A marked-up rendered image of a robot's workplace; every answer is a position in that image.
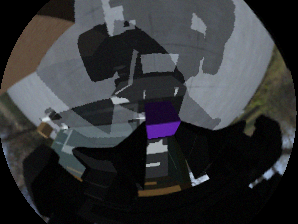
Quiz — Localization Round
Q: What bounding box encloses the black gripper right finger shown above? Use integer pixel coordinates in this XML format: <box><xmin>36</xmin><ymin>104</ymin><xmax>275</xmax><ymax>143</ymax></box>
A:
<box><xmin>174</xmin><ymin>120</ymin><xmax>246</xmax><ymax>180</ymax></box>

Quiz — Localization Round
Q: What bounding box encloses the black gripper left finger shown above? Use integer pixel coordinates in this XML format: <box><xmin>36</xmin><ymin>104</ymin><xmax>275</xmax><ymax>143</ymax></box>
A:
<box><xmin>72</xmin><ymin>121</ymin><xmax>148</xmax><ymax>190</ymax></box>

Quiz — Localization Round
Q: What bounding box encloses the small purple block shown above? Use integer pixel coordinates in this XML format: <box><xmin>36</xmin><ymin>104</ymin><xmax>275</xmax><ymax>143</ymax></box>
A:
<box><xmin>144</xmin><ymin>100</ymin><xmax>181</xmax><ymax>140</ymax></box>

